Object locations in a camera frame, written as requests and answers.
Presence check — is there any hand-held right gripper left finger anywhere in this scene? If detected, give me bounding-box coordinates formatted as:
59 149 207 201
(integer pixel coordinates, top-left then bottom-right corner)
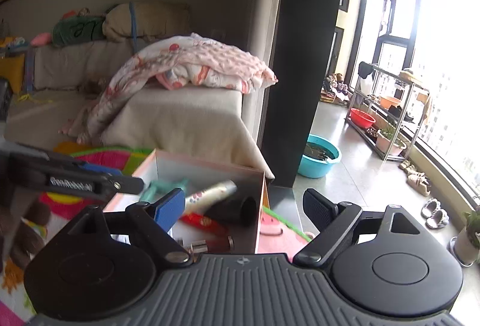
56 188 191 267

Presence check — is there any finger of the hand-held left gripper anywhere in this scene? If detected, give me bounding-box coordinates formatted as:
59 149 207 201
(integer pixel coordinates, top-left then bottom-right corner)
73 160 124 177
103 174 145 196

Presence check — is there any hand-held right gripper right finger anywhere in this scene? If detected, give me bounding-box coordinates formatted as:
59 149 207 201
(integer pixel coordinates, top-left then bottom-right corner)
292 188 432 268

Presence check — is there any teal plastic toy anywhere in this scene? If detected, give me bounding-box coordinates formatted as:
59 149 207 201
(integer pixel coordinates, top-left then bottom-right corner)
140 178 190 201

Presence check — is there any red printed packet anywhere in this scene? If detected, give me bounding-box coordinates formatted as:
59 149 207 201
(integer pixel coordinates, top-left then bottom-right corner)
179 211 229 236

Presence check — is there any white dotted cream tube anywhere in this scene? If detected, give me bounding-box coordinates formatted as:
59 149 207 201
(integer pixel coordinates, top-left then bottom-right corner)
184 179 237 210

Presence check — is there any small silver metal object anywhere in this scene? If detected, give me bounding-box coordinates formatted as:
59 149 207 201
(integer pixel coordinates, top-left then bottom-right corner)
176 239 207 255

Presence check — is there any pink cardboard box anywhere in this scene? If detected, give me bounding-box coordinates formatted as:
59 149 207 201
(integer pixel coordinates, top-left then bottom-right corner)
103 149 276 255

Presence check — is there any black cylindrical case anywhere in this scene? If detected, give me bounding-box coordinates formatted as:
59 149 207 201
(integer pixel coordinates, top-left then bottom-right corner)
204 195 259 227

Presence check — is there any colourful cartoon play mat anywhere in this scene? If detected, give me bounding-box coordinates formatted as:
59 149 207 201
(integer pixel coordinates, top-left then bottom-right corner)
0 140 316 326

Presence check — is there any teal plastic basin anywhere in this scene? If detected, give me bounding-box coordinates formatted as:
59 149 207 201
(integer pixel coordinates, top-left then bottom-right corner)
298 134 343 178

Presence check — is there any beige sofa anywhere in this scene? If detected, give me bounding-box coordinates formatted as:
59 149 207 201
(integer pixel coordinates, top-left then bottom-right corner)
0 4 276 180

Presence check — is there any pink potted plant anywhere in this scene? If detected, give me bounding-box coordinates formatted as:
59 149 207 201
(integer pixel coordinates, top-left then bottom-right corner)
376 124 407 156

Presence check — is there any red plastic basin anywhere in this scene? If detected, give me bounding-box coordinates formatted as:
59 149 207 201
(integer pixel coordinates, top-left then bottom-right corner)
349 108 377 129

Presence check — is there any pair of beige shoes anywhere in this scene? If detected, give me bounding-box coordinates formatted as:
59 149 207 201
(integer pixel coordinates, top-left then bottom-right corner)
398 159 432 196

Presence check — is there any striped slipper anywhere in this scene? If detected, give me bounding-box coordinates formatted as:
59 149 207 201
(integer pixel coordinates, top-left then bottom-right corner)
427 208 451 229
421 198 441 219

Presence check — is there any pile of shoes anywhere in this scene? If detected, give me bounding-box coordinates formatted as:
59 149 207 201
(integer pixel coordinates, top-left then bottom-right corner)
319 73 353 107

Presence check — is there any orange plastic basin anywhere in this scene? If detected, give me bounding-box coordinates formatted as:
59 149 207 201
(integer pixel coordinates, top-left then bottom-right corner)
379 96 402 110

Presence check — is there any green plush toy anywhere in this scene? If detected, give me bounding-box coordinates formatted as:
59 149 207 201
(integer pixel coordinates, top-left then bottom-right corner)
52 9 107 48

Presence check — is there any pink plush toy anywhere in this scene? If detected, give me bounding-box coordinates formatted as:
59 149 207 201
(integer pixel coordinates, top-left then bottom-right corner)
31 32 52 47

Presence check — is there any black garment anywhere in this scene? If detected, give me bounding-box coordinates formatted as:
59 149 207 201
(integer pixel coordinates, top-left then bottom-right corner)
357 61 376 79

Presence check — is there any metal shelf rack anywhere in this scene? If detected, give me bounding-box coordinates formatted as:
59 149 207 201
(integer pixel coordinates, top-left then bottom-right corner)
345 61 430 162

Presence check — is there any pink printed blanket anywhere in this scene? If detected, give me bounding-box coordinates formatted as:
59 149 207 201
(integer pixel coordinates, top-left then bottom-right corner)
58 33 279 145

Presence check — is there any white flower pot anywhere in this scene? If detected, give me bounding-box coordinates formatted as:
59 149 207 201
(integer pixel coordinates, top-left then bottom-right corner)
452 211 480 267

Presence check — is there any beige pillow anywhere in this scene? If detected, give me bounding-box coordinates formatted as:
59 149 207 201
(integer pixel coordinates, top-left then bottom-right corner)
102 3 192 42

